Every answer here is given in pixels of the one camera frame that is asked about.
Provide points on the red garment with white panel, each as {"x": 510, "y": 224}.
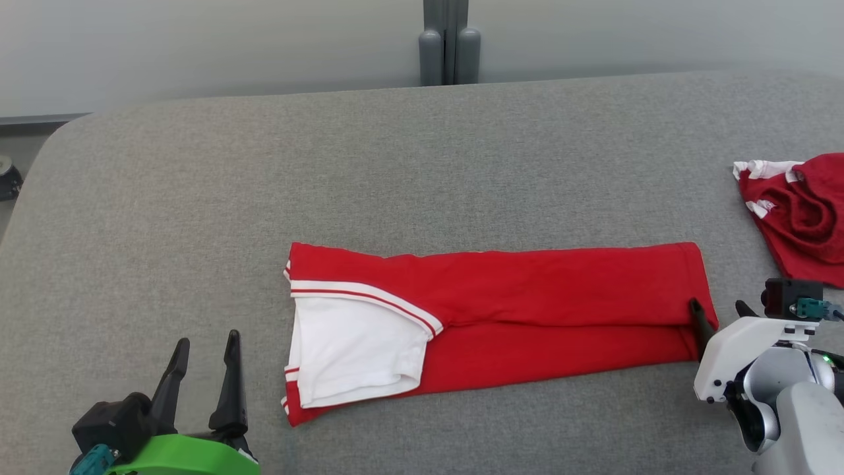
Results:
{"x": 527, "y": 290}

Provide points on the red shorts with elastic waistband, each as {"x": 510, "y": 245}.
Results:
{"x": 811, "y": 218}

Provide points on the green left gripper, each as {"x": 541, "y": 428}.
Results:
{"x": 184, "y": 458}

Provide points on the grey vertical metal post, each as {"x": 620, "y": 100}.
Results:
{"x": 448, "y": 46}

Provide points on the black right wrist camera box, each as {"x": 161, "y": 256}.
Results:
{"x": 788, "y": 295}

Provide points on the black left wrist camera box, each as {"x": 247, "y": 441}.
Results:
{"x": 112, "y": 422}

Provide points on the grey metal stand with casters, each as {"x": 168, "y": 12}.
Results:
{"x": 8, "y": 178}

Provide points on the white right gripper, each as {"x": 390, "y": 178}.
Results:
{"x": 738, "y": 349}

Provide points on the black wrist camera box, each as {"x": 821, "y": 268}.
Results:
{"x": 788, "y": 295}
{"x": 112, "y": 422}

